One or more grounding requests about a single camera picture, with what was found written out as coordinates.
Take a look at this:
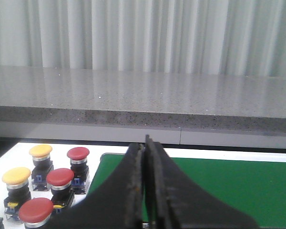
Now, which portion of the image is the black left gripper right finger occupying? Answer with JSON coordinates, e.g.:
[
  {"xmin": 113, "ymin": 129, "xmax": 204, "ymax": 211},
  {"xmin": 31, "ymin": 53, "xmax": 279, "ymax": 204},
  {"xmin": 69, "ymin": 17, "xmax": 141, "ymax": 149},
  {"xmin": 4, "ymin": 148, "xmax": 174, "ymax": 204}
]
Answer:
[{"xmin": 144, "ymin": 135, "xmax": 259, "ymax": 229}]

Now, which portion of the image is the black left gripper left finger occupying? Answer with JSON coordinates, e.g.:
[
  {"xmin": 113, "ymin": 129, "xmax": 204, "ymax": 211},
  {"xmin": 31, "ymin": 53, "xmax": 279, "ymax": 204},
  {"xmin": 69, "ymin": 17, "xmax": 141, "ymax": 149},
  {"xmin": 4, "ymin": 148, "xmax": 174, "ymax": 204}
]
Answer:
[{"xmin": 46, "ymin": 143, "xmax": 143, "ymax": 229}]

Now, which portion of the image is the red push button far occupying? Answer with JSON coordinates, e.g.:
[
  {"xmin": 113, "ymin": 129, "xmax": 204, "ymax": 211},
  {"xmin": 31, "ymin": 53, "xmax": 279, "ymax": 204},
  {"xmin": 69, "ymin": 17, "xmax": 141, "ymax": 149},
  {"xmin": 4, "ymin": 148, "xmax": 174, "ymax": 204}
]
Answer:
[{"xmin": 67, "ymin": 147, "xmax": 90, "ymax": 195}]

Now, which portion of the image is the red push button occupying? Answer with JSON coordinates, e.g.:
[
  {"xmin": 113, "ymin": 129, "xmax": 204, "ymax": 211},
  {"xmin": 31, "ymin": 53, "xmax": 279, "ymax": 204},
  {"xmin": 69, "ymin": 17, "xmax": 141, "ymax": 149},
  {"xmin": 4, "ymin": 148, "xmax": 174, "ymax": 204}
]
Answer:
[
  {"xmin": 46, "ymin": 168, "xmax": 74, "ymax": 215},
  {"xmin": 19, "ymin": 198, "xmax": 53, "ymax": 229},
  {"xmin": 67, "ymin": 147, "xmax": 90, "ymax": 195}
]

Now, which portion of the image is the red push button middle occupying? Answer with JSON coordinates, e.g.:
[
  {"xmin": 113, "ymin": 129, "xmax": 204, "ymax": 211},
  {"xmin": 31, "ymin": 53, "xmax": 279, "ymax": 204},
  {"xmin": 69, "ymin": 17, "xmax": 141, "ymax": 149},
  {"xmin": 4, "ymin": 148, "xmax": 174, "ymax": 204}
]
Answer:
[{"xmin": 46, "ymin": 168, "xmax": 74, "ymax": 215}]

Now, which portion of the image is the red push button near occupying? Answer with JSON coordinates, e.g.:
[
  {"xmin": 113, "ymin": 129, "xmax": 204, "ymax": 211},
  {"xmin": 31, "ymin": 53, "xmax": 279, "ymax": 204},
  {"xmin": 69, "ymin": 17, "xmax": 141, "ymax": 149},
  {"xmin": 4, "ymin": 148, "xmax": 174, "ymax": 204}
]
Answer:
[{"xmin": 19, "ymin": 198, "xmax": 53, "ymax": 229}]

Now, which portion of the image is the yellow push button far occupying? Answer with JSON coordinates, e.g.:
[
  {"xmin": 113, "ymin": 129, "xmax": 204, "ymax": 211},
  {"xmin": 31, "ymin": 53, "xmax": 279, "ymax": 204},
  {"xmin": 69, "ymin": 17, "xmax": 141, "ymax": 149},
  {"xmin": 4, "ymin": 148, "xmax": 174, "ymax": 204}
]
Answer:
[{"xmin": 29, "ymin": 144, "xmax": 54, "ymax": 191}]

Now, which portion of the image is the yellow push button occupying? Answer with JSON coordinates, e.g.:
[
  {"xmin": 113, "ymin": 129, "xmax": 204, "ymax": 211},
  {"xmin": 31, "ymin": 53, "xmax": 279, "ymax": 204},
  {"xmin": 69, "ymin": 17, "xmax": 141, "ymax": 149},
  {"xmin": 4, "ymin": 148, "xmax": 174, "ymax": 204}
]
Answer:
[
  {"xmin": 29, "ymin": 144, "xmax": 54, "ymax": 191},
  {"xmin": 2, "ymin": 167, "xmax": 31, "ymax": 221}
]

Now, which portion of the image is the green conveyor belt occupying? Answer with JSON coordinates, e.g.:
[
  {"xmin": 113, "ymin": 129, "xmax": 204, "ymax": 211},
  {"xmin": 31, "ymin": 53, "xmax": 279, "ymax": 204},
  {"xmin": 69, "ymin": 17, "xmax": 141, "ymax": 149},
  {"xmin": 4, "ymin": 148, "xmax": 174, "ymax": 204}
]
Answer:
[{"xmin": 87, "ymin": 153, "xmax": 286, "ymax": 229}]

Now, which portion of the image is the yellow push button middle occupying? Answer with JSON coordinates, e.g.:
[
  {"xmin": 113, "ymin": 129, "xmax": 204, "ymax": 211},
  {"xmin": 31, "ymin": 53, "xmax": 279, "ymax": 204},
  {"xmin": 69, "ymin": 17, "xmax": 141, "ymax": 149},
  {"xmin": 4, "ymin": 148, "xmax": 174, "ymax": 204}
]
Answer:
[{"xmin": 2, "ymin": 167, "xmax": 31, "ymax": 221}]

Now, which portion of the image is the grey stone counter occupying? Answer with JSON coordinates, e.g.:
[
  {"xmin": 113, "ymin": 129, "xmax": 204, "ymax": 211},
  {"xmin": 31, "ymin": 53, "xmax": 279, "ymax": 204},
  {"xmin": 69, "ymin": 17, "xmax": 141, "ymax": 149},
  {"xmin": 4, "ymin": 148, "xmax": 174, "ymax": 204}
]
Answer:
[{"xmin": 0, "ymin": 66, "xmax": 286, "ymax": 148}]

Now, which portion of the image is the white pleated curtain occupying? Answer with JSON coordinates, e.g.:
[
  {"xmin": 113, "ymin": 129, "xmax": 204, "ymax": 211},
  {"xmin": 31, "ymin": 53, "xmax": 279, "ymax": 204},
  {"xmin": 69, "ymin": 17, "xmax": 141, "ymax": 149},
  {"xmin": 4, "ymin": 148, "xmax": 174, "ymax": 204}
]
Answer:
[{"xmin": 0, "ymin": 0, "xmax": 286, "ymax": 77}]

